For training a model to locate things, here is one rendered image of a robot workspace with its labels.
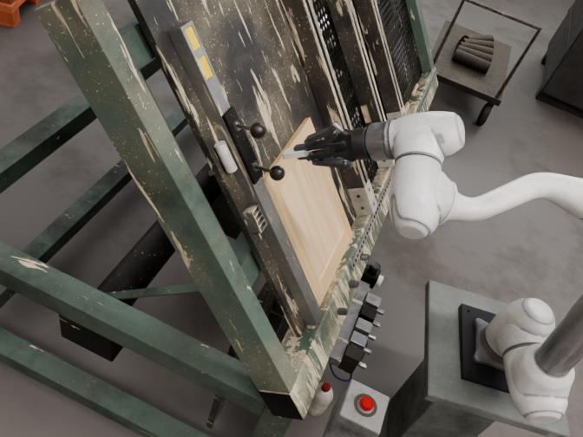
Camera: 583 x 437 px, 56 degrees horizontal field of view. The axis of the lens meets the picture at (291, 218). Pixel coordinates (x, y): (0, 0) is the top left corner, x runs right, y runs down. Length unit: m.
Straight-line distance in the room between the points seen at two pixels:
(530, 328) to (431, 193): 0.87
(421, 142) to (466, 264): 2.37
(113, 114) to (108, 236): 1.89
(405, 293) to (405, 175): 2.04
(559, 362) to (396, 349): 1.31
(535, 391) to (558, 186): 0.67
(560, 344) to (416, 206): 0.72
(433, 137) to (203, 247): 0.56
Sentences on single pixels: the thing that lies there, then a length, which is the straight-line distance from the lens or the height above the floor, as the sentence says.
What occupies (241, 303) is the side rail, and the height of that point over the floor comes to 1.19.
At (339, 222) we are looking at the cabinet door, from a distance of 1.93.
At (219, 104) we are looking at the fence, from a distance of 1.35.
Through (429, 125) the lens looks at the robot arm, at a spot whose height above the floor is 1.67.
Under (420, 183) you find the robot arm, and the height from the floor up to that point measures 1.62.
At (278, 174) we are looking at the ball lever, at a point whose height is 1.43.
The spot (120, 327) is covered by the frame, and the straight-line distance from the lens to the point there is 1.76.
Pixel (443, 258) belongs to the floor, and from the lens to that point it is 3.47.
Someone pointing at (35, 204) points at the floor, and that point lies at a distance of 3.19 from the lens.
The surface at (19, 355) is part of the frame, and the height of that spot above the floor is 0.18.
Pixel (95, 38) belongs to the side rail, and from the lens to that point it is 1.09.
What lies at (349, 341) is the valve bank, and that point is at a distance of 1.91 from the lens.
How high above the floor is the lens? 2.29
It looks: 45 degrees down
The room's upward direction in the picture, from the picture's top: 19 degrees clockwise
